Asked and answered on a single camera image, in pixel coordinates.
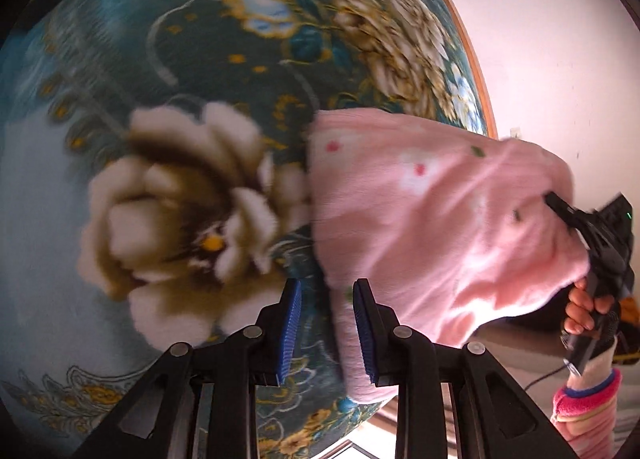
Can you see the person's right hand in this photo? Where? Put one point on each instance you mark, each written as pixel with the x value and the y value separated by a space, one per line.
pixel 580 311

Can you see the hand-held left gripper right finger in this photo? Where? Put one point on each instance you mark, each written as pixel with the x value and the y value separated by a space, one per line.
pixel 362 329

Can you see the person's right forearm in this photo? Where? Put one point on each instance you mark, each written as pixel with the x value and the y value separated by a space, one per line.
pixel 590 419

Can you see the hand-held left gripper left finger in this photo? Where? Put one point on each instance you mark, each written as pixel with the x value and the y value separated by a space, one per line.
pixel 290 329

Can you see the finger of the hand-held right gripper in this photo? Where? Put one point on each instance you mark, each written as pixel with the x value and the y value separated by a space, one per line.
pixel 564 209

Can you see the teal floral blanket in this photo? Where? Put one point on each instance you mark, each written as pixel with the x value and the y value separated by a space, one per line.
pixel 175 64

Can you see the pink floral fleece garment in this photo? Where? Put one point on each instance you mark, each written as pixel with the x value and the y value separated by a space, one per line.
pixel 425 219

